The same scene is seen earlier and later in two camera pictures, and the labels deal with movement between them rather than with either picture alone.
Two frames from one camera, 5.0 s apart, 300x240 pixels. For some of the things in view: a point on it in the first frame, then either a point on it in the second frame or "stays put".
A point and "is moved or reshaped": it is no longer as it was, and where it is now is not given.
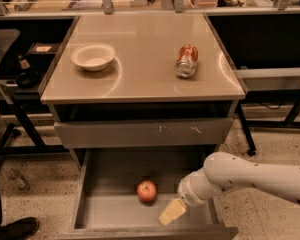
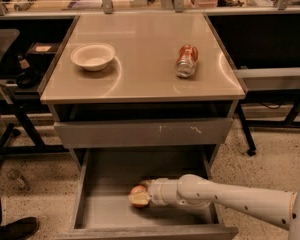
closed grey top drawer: x=136 y=133 stays put
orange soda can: x=186 y=64 stays put
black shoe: x=18 y=229 stays put
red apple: x=146 y=190 is moved or reshaped
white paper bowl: x=93 y=56 stays put
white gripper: x=187 y=192 to x=155 y=193
